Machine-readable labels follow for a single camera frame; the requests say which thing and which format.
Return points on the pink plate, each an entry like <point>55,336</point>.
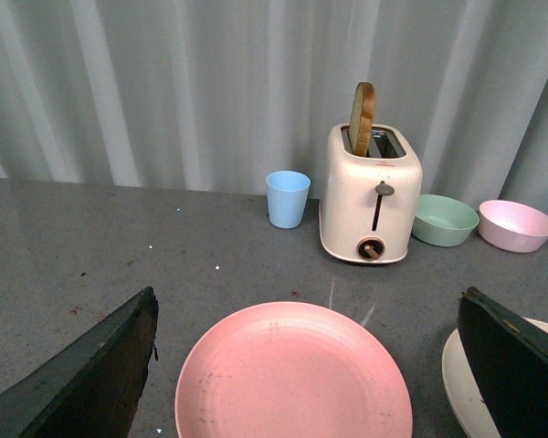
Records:
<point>291,369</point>

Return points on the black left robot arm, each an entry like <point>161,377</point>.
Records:
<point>93,386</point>

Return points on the light blue plastic cup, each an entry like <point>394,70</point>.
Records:
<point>287,193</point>

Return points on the cream white toaster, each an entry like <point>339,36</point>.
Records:
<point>369,203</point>

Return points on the toasted bread slice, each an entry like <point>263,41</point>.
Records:
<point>362,117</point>

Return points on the mint green bowl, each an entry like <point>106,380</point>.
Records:
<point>443,221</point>

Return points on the pink bowl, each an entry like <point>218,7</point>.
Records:
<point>512,227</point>

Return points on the cream white plate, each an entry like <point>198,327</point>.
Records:
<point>463,393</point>

